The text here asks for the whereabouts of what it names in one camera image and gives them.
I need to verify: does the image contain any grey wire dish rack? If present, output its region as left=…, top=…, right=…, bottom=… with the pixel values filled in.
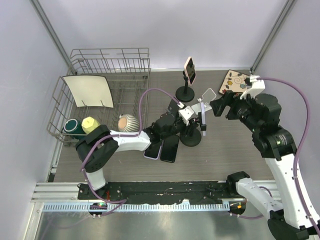
left=46, top=47, right=151, bottom=144

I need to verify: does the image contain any black case phone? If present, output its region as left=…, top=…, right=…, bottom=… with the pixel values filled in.
left=160, top=135, right=180, bottom=163

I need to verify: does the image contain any purple case phone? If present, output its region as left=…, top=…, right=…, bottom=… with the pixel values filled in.
left=200, top=102, right=207, bottom=136

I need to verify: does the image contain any black round phone stand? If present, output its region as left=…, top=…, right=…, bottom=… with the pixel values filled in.
left=179, top=112, right=203, bottom=147

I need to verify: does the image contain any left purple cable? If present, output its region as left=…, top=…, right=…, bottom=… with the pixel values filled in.
left=79, top=88, right=182, bottom=217

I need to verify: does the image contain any white cable duct strip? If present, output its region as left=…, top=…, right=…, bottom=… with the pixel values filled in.
left=42, top=200, right=230, bottom=213

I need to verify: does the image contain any floral square coaster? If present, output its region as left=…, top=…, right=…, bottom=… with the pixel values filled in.
left=219, top=70, right=252, bottom=97

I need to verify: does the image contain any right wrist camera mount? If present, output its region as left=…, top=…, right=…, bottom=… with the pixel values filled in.
left=240, top=75, right=266, bottom=100

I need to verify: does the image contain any lavender case phone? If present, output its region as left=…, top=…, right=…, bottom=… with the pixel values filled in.
left=143, top=142, right=163, bottom=160

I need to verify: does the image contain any white square plate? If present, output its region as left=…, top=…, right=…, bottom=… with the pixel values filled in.
left=62, top=75, right=114, bottom=108

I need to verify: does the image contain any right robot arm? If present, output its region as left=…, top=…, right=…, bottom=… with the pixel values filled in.
left=210, top=91, right=320, bottom=240

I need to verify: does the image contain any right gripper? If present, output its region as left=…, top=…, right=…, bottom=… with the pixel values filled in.
left=209, top=89, right=260, bottom=131

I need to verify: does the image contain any dark green mug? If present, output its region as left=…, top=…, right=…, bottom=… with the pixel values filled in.
left=62, top=118, right=85, bottom=135

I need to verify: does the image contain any purple cable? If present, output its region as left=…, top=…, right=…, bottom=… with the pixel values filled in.
left=237, top=76, right=320, bottom=228
left=79, top=88, right=182, bottom=217

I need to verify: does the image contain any striped round mug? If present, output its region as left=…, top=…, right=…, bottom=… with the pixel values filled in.
left=117, top=114, right=140, bottom=133

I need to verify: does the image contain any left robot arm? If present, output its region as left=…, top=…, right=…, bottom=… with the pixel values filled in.
left=75, top=113, right=202, bottom=200

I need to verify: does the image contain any yellow faceted cup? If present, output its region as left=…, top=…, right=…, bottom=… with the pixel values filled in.
left=81, top=116, right=101, bottom=135

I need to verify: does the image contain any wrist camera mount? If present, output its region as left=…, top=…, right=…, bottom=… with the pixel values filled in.
left=240, top=75, right=266, bottom=100
left=177, top=101, right=195, bottom=126

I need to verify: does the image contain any wooden base phone stand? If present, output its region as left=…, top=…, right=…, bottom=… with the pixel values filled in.
left=166, top=98, right=181, bottom=118

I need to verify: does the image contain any black mounting base plate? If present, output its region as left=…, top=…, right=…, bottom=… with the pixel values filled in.
left=77, top=181, right=243, bottom=205

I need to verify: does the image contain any black tall phone stand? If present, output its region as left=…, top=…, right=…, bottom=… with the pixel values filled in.
left=175, top=72, right=195, bottom=103

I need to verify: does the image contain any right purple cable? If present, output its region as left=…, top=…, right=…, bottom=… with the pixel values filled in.
left=237, top=76, right=320, bottom=228

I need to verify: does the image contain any pink case phone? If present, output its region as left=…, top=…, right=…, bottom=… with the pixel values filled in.
left=184, top=56, right=196, bottom=86

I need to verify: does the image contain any white folding phone stand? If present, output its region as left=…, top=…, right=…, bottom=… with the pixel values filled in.
left=191, top=88, right=217, bottom=114

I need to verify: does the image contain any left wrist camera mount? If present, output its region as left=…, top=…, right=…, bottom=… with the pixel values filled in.
left=177, top=101, right=195, bottom=126

